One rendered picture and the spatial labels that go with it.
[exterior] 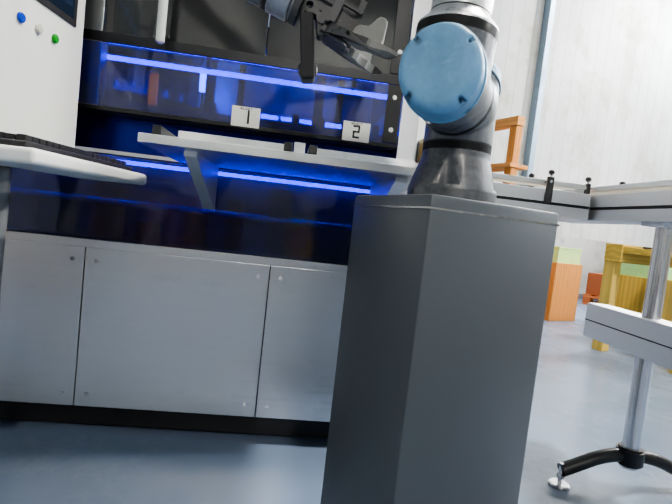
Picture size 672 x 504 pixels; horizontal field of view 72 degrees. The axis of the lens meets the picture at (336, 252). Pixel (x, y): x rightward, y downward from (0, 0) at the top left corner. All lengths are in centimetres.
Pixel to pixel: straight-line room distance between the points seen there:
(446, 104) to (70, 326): 130
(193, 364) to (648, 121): 814
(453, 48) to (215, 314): 109
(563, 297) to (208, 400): 417
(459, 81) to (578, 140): 702
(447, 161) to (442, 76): 17
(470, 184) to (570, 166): 677
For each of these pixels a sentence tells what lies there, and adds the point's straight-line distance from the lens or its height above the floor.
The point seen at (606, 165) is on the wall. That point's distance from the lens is 811.
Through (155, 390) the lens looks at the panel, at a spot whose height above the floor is 15.
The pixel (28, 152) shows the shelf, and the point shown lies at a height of 79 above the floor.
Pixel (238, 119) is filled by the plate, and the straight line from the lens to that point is 149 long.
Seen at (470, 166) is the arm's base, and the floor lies 85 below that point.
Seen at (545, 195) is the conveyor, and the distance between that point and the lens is 180.
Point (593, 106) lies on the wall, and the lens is 793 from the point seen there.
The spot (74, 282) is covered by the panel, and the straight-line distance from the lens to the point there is 160.
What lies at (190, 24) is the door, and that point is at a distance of 160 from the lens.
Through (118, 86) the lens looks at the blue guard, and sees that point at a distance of 158.
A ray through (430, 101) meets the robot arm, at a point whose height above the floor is 91.
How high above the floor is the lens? 73
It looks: 4 degrees down
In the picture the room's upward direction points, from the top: 6 degrees clockwise
